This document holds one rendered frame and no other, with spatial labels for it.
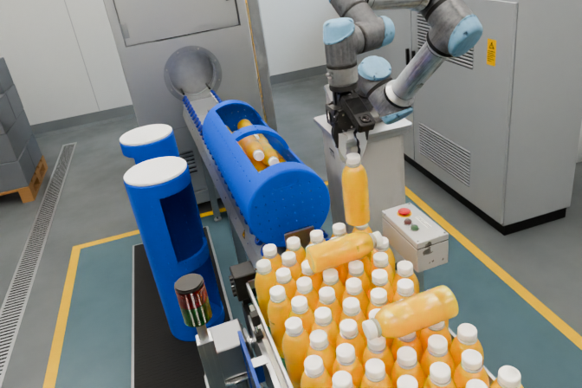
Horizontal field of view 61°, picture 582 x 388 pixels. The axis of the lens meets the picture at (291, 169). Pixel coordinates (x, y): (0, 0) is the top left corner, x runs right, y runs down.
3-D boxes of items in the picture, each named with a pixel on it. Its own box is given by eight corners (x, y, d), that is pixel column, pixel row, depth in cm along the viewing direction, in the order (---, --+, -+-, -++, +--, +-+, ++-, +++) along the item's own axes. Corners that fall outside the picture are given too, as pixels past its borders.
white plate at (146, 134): (156, 120, 279) (156, 122, 279) (110, 137, 263) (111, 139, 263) (181, 129, 260) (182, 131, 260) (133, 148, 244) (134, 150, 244)
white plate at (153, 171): (114, 188, 204) (115, 190, 205) (179, 179, 203) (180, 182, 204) (133, 160, 229) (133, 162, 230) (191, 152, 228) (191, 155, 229)
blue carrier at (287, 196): (265, 147, 244) (254, 93, 232) (335, 232, 168) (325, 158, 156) (210, 163, 238) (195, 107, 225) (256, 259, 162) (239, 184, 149)
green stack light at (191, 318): (210, 303, 112) (205, 287, 110) (215, 321, 106) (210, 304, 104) (182, 313, 110) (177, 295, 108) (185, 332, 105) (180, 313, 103)
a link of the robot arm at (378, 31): (378, -3, 124) (345, 6, 119) (403, 31, 121) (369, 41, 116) (365, 19, 131) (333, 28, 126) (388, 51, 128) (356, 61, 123)
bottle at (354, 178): (351, 229, 134) (345, 169, 126) (341, 217, 141) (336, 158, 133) (374, 223, 136) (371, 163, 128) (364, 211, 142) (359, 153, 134)
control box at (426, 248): (410, 229, 156) (410, 201, 152) (449, 262, 139) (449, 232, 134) (383, 237, 154) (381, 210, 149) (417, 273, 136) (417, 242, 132)
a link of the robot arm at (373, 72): (370, 67, 196) (381, 47, 184) (388, 93, 192) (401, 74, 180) (345, 77, 192) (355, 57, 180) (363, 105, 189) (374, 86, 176)
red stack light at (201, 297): (205, 287, 110) (201, 272, 108) (210, 304, 104) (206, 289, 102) (177, 295, 108) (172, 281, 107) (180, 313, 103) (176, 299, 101)
